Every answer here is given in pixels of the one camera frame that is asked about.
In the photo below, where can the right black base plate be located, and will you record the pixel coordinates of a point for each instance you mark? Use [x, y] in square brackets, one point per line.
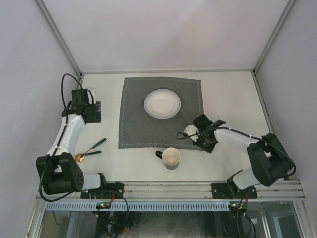
[231, 191]

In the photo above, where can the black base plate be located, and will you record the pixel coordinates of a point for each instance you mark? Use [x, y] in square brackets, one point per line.
[231, 191]
[104, 192]

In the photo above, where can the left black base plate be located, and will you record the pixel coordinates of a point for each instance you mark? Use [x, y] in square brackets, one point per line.
[104, 192]

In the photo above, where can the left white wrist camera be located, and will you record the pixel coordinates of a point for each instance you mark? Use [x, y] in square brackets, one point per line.
[91, 95]

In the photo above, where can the white bowl plate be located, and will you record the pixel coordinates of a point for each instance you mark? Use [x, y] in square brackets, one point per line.
[162, 104]

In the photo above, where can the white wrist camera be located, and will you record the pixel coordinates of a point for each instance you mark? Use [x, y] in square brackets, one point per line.
[191, 132]
[91, 95]

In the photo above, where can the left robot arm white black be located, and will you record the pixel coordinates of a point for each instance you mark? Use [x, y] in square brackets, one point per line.
[58, 170]

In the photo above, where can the gold spoon green handle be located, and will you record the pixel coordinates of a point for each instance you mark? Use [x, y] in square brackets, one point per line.
[89, 151]

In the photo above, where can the blue slotted cable duct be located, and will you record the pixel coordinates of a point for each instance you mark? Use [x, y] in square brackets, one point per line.
[140, 206]

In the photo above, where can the grey cloth napkin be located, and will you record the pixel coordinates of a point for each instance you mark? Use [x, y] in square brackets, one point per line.
[137, 129]

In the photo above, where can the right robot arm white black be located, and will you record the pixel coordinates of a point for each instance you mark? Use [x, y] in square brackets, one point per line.
[268, 159]

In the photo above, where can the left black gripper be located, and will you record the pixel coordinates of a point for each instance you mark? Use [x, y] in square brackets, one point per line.
[95, 117]

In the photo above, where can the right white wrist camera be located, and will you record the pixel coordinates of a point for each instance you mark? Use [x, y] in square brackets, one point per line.
[191, 132]

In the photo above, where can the aluminium front rail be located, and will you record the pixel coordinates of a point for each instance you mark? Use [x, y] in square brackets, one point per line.
[154, 190]

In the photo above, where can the dark mug cream inside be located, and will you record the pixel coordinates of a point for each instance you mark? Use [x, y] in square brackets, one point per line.
[170, 156]

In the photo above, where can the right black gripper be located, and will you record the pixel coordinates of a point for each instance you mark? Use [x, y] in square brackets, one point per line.
[208, 149]

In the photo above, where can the gold fork green handle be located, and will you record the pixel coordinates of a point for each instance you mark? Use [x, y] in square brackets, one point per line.
[93, 153]

